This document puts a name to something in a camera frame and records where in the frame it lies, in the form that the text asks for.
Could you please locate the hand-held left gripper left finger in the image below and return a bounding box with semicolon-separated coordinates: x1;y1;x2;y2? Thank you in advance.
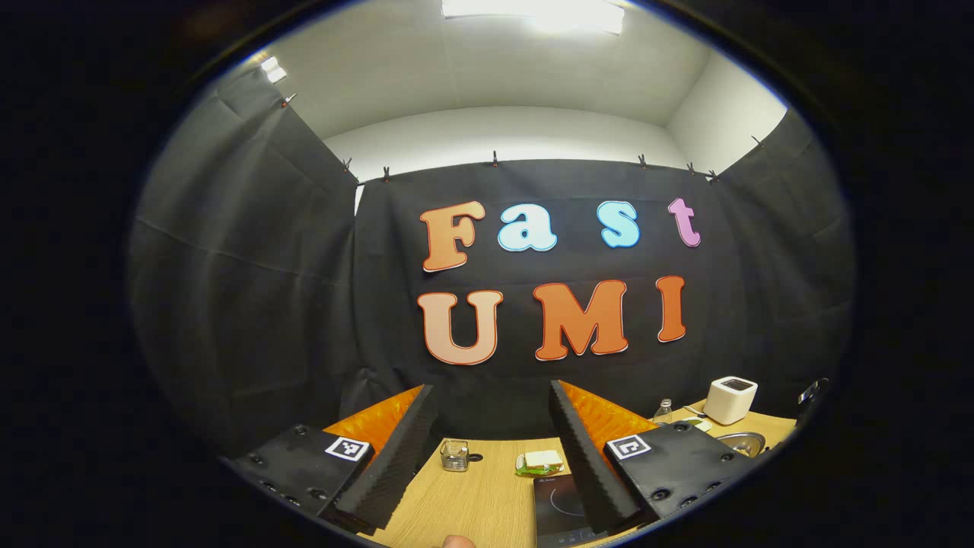
228;383;441;536

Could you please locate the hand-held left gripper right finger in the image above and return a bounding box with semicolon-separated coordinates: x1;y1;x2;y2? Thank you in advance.
548;379;762;536

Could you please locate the black induction cooktop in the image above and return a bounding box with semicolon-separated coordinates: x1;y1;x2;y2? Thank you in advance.
533;473;602;548

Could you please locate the metal pot with black handle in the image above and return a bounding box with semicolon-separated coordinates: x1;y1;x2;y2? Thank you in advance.
715;432;767;457

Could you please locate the sandwich with lettuce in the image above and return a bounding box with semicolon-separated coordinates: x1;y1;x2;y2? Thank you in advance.
516;449;565;478

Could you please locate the white toaster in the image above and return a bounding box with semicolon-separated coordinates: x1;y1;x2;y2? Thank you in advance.
703;376;759;425

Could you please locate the black backdrop cloth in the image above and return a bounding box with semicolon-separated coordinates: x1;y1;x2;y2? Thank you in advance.
128;65;857;457

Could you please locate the ceiling light panel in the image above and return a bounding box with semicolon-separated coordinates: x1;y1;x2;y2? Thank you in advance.
441;0;625;35

